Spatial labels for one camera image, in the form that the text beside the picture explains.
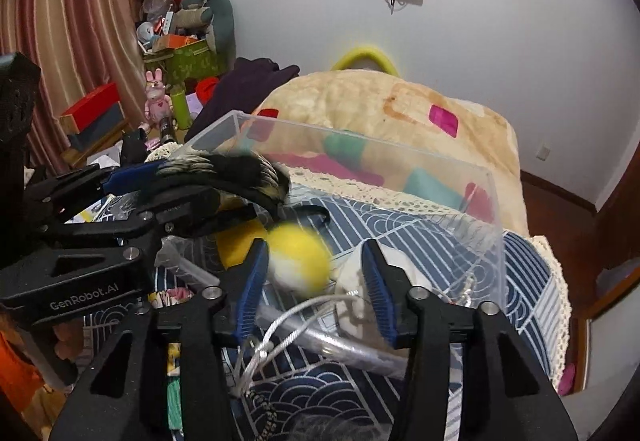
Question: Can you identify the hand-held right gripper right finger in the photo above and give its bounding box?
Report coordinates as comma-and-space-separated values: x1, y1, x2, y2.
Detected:
360, 238, 596, 441

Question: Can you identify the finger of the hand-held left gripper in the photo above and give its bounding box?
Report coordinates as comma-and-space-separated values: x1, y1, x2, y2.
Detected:
24, 159, 172, 219
45, 192, 257, 264

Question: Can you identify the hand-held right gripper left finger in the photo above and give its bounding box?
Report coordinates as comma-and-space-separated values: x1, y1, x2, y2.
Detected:
47, 237, 272, 441

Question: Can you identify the yellow black plush toy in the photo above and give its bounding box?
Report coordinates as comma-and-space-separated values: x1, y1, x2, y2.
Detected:
165, 152, 334, 295

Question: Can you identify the clear plastic box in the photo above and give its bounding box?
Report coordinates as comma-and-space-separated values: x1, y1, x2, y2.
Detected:
155, 110, 506, 374

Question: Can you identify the grey flat box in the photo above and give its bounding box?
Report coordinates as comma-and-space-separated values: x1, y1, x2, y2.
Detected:
65, 104, 129, 153

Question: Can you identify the pink bunny toy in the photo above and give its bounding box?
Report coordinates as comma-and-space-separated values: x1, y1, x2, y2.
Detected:
144, 70, 174, 125

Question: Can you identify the red flat box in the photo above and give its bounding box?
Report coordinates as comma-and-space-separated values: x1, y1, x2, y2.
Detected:
59, 82, 121, 132

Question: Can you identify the green bottle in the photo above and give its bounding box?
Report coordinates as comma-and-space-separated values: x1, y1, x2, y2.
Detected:
171, 84, 194, 131

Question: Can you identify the red cloth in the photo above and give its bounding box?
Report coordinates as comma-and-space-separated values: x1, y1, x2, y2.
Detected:
195, 77, 221, 102

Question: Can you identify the green patterned box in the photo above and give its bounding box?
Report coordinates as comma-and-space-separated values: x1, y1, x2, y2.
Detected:
144, 38, 229, 85

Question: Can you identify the dark purple cloth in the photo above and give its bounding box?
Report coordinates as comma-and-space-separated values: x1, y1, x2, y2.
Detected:
185, 57, 301, 143

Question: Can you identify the orange box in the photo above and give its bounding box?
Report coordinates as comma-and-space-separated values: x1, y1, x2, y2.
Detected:
152, 34, 199, 53

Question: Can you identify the striped red curtain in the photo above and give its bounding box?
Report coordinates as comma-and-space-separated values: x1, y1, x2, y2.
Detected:
0, 0, 167, 178

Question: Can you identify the pile of assorted toys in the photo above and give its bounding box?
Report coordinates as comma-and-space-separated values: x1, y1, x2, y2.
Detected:
134, 0, 185, 43

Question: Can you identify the beige blanket with coloured patches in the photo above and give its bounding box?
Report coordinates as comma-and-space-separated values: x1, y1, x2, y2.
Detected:
252, 68, 531, 238

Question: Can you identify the pink cloth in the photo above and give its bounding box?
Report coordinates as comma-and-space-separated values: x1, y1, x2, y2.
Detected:
557, 363, 579, 397

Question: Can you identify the silver cord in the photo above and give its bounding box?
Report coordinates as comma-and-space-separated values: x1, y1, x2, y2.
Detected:
232, 293, 363, 398

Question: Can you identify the yellow-green ring handle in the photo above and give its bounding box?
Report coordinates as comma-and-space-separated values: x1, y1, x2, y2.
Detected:
331, 44, 399, 77

